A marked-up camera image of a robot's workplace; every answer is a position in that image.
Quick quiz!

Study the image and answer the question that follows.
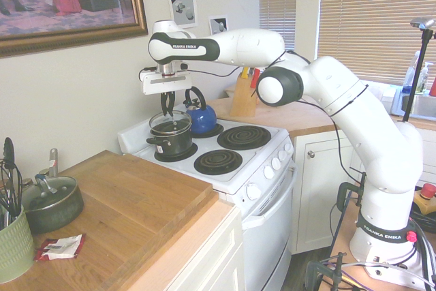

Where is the black table clamp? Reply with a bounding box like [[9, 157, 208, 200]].
[[336, 170, 368, 211], [304, 251, 349, 291]]

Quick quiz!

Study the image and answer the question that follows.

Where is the white panelled counter cabinet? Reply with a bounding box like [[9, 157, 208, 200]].
[[162, 202, 247, 291]]

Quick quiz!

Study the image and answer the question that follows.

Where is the red and white packet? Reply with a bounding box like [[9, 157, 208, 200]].
[[33, 233, 87, 262]]

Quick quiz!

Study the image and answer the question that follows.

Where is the clear blue spray bottle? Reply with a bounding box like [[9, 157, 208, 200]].
[[403, 50, 422, 95]]

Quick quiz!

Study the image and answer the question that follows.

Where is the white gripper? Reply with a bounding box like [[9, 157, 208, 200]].
[[142, 70, 193, 117]]

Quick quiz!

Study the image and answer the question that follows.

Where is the wooden knife block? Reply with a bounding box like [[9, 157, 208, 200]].
[[228, 74, 259, 117]]

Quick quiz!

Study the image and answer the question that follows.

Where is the green ribbed utensil holder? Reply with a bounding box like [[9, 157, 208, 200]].
[[0, 204, 35, 275]]

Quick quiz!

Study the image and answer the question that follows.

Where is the thick wooden butcher board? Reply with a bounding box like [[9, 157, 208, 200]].
[[0, 149, 214, 291]]

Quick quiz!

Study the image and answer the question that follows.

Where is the white cabinet with knob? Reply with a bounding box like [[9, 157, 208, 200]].
[[290, 129, 367, 255]]

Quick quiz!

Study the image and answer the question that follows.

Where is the black wire whisk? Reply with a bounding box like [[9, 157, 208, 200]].
[[0, 158, 24, 220]]

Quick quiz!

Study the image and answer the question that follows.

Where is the glass lid grey blue handle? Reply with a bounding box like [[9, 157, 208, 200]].
[[21, 174, 78, 211]]

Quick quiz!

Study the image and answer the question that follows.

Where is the black cable bundle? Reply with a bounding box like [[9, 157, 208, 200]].
[[407, 207, 436, 291]]

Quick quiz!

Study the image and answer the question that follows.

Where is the red emergency stop button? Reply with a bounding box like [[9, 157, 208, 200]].
[[414, 183, 436, 209]]

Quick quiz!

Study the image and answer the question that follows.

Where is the white electric stove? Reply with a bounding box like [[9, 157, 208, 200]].
[[117, 99, 299, 291]]

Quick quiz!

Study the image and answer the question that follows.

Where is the green soap pump bottle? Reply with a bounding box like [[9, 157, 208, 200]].
[[419, 62, 434, 95]]

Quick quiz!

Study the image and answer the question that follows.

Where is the large dark saucepan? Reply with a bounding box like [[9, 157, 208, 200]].
[[20, 181, 85, 234]]

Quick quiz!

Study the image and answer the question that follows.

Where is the wide wooden window blind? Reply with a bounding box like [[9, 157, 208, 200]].
[[317, 0, 436, 86]]

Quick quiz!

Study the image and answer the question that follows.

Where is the silver pan handle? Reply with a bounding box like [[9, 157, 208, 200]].
[[48, 148, 59, 178]]

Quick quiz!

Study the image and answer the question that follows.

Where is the black camera stand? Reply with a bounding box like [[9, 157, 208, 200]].
[[401, 28, 436, 123]]

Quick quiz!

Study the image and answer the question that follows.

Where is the steel kitchen sink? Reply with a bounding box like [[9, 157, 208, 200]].
[[389, 85, 436, 119]]

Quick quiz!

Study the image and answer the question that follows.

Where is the small black cooking pot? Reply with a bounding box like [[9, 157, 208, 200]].
[[146, 126, 195, 156]]

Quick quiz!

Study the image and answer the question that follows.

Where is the grey camera on stand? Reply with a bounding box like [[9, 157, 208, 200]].
[[409, 16, 436, 31]]

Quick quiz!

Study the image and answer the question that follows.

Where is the blue kettle black handle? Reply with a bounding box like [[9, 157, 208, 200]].
[[183, 86, 218, 136]]

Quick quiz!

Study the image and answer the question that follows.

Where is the glass pot lid black handle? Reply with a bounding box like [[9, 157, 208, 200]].
[[148, 110, 193, 136]]

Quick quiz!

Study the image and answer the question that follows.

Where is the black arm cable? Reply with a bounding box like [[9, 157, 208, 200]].
[[185, 48, 371, 183]]

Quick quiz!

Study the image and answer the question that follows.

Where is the large grey paper print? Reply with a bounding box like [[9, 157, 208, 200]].
[[166, 0, 199, 31]]

